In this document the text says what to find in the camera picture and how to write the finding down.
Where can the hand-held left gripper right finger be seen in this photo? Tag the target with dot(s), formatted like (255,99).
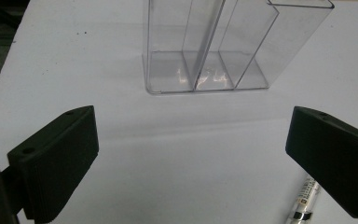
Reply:
(335,155)

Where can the clear acrylic divided organizer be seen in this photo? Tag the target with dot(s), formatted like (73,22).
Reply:
(205,53)

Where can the white marker pen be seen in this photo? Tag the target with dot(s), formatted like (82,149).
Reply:
(304,202)

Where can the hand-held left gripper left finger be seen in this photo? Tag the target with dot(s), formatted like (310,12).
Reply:
(56,161)

